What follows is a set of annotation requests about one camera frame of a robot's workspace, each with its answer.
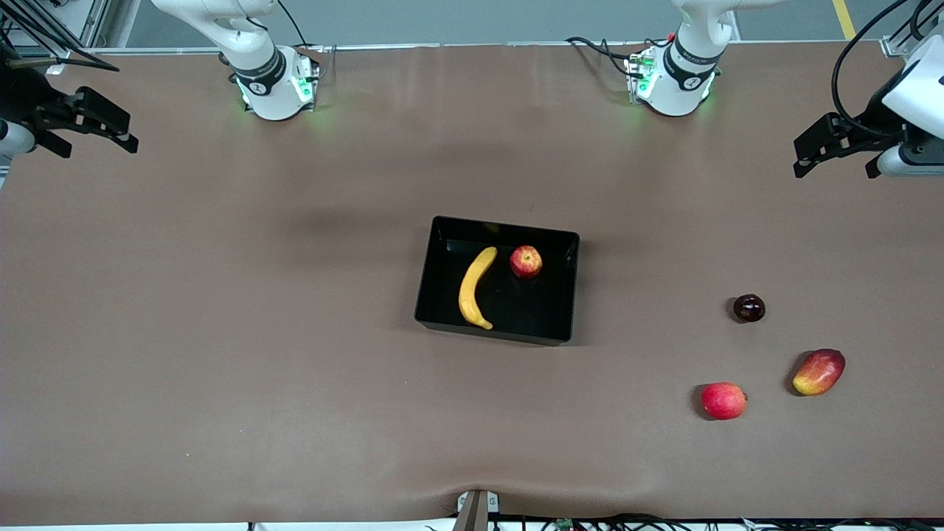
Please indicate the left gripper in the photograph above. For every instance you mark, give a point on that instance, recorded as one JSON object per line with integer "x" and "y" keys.
{"x": 870, "y": 120}

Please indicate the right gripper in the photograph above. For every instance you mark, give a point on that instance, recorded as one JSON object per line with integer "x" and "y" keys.
{"x": 22, "y": 94}

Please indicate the red yellow apple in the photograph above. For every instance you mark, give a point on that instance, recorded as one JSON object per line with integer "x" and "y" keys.
{"x": 526, "y": 262}

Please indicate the black rectangular plastic tray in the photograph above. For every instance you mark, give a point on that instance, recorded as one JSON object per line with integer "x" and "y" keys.
{"x": 531, "y": 310}

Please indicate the yellow banana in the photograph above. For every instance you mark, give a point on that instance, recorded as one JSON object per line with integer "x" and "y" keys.
{"x": 470, "y": 291}

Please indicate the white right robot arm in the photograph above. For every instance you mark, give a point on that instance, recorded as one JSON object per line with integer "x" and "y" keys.
{"x": 269, "y": 77}

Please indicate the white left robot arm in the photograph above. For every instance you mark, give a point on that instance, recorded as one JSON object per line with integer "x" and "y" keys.
{"x": 682, "y": 81}

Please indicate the dark purple plum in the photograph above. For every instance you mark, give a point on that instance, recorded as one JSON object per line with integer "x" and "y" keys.
{"x": 748, "y": 308}

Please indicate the red yellow mango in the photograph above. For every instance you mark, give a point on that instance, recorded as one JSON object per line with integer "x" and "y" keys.
{"x": 818, "y": 372}

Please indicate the red pomegranate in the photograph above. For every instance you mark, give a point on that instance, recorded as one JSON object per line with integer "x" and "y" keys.
{"x": 723, "y": 401}

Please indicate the aluminium frame with struts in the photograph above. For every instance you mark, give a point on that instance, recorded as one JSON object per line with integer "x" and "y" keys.
{"x": 94, "y": 22}

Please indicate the aluminium table edge rail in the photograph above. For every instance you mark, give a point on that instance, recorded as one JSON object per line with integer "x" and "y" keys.
{"x": 896, "y": 46}

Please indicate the metal table edge bracket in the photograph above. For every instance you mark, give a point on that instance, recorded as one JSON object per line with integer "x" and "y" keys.
{"x": 476, "y": 512}

